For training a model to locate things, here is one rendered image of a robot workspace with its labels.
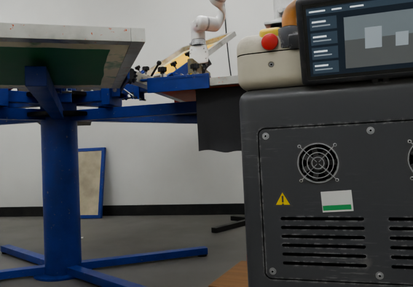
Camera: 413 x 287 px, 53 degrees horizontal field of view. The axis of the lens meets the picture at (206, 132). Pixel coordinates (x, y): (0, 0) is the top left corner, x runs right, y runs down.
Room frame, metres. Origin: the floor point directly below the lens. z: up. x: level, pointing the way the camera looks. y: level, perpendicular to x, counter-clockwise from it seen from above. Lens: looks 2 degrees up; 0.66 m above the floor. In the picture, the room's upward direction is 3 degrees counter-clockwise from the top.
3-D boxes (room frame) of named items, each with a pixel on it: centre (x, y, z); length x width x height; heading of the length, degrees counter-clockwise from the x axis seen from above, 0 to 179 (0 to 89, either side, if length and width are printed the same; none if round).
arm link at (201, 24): (2.15, 0.01, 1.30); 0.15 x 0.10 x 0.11; 31
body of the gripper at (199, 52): (2.19, 0.02, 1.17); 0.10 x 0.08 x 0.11; 77
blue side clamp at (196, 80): (1.93, 0.12, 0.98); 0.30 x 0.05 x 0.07; 77
